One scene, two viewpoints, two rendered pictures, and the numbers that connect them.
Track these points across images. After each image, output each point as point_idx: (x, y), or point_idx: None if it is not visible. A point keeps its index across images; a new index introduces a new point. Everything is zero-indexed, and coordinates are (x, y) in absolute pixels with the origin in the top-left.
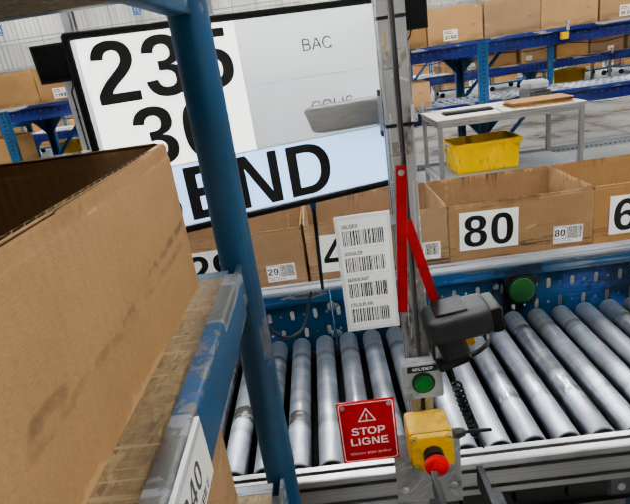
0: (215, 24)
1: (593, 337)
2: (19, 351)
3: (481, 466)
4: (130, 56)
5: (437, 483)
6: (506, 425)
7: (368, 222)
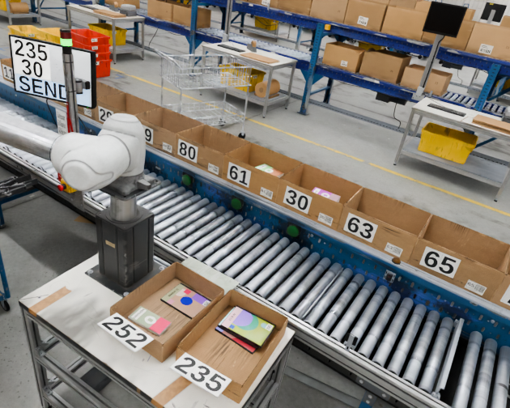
0: (44, 44)
1: (179, 205)
2: None
3: (36, 178)
4: (23, 44)
5: (26, 175)
6: None
7: (61, 113)
